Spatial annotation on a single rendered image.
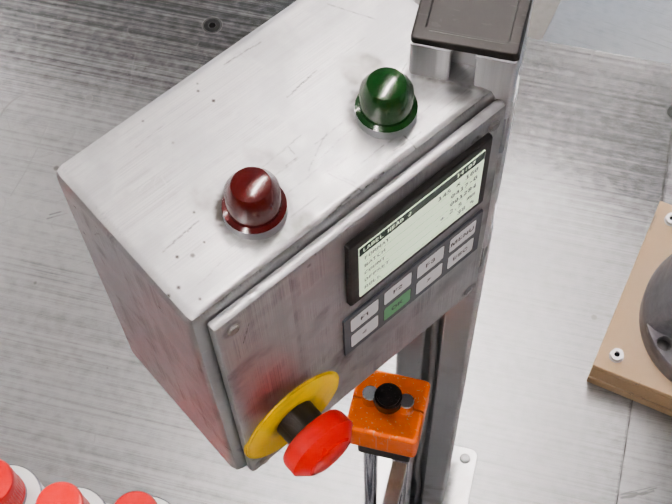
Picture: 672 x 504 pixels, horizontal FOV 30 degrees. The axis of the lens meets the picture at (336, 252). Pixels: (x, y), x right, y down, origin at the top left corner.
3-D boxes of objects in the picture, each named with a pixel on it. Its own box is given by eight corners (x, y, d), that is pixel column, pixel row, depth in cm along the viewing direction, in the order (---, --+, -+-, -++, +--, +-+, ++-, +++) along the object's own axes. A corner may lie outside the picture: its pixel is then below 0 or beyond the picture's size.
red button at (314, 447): (260, 426, 60) (300, 472, 58) (320, 376, 61) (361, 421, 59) (266, 452, 63) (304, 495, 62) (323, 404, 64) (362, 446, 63)
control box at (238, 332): (128, 350, 68) (48, 167, 51) (363, 170, 73) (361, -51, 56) (246, 487, 64) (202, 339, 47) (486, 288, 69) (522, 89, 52)
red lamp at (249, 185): (209, 209, 50) (202, 179, 48) (259, 171, 51) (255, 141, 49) (250, 252, 49) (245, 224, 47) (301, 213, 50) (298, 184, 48)
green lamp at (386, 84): (341, 110, 52) (340, 78, 50) (388, 76, 53) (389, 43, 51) (383, 150, 51) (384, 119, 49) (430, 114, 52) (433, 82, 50)
